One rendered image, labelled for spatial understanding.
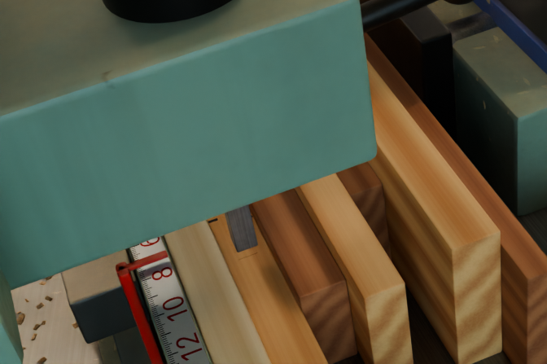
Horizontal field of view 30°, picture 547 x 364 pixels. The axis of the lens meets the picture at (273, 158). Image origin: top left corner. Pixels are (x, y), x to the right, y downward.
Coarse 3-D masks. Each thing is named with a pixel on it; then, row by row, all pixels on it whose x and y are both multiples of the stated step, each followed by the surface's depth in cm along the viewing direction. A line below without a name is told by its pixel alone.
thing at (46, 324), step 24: (24, 288) 62; (48, 288) 62; (24, 312) 61; (48, 312) 61; (24, 336) 59; (48, 336) 59; (72, 336) 59; (24, 360) 58; (48, 360) 58; (72, 360) 58; (96, 360) 57
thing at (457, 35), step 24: (360, 0) 48; (384, 24) 46; (408, 24) 43; (432, 24) 43; (456, 24) 48; (480, 24) 48; (384, 48) 47; (408, 48) 44; (432, 48) 42; (408, 72) 45; (432, 72) 43; (432, 96) 44
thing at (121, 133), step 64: (0, 0) 35; (64, 0) 34; (256, 0) 32; (320, 0) 32; (0, 64) 32; (64, 64) 31; (128, 64) 31; (192, 64) 31; (256, 64) 32; (320, 64) 33; (0, 128) 30; (64, 128) 31; (128, 128) 32; (192, 128) 33; (256, 128) 33; (320, 128) 34; (0, 192) 32; (64, 192) 32; (128, 192) 33; (192, 192) 34; (256, 192) 35; (0, 256) 33; (64, 256) 34
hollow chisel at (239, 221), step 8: (240, 208) 40; (248, 208) 40; (232, 216) 40; (240, 216) 40; (248, 216) 40; (232, 224) 40; (240, 224) 40; (248, 224) 40; (232, 232) 40; (240, 232) 40; (248, 232) 40; (232, 240) 41; (240, 240) 41; (248, 240) 41; (256, 240) 41; (240, 248) 41
